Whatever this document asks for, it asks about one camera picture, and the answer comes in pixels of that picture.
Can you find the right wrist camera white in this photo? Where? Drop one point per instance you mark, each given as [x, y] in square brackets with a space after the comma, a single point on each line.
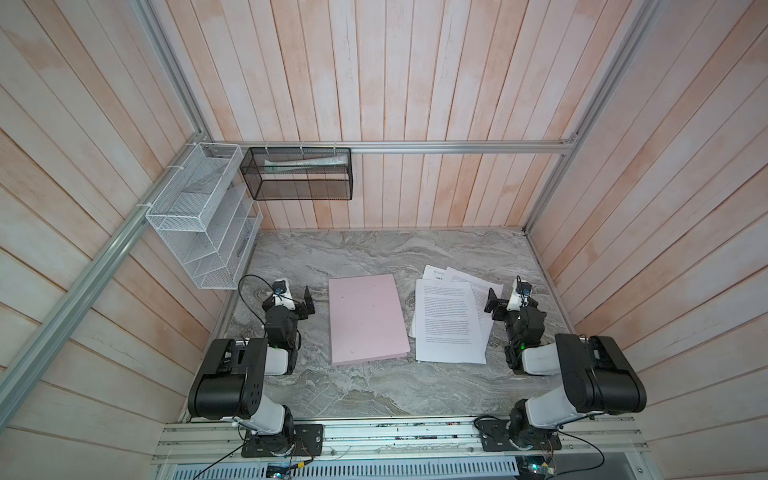
[521, 295]

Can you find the left rear aluminium post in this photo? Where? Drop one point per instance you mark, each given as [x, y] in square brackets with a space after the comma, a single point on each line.
[148, 17]

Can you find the pink folder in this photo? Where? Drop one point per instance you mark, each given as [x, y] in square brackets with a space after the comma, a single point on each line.
[366, 320]

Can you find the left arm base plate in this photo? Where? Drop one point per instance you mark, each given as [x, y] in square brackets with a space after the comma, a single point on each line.
[298, 440]

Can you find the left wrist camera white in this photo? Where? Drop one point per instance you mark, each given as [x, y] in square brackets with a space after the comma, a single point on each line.
[282, 295]

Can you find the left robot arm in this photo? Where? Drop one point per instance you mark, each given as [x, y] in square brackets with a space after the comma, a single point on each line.
[230, 382]

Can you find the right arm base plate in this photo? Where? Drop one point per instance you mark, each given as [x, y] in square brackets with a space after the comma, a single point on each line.
[501, 435]

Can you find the right aluminium frame post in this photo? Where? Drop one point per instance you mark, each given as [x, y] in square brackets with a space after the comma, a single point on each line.
[642, 17]

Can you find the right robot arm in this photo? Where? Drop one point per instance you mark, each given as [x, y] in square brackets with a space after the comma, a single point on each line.
[596, 377]

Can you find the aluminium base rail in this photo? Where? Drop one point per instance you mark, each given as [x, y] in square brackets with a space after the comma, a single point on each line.
[390, 438]

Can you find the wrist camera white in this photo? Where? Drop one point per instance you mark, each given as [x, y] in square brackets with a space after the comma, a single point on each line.
[282, 295]
[521, 295]

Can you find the horizontal aluminium frame bar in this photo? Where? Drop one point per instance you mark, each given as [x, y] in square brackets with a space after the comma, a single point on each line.
[417, 147]

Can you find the papers in black basket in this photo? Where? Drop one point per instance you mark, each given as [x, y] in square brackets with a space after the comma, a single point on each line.
[292, 164]

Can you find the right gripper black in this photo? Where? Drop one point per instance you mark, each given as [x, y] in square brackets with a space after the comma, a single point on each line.
[504, 306]

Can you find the white wire mesh rack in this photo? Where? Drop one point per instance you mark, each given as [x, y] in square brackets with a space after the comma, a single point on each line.
[205, 218]

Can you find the left aluminium frame bar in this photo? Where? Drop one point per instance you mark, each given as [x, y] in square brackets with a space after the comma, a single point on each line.
[34, 359]

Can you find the black mesh basket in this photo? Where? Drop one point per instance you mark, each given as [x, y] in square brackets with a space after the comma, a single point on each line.
[296, 187]

